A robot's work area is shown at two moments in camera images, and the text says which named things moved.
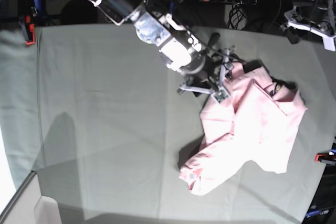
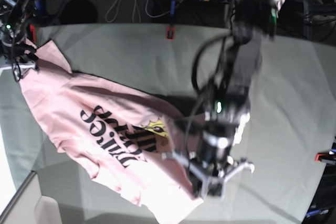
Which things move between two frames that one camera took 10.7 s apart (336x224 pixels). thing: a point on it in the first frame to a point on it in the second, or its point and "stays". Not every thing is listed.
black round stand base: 79,11 stays
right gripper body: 295,14 to 217,139
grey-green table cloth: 97,113 stays
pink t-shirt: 256,121 to 117,130
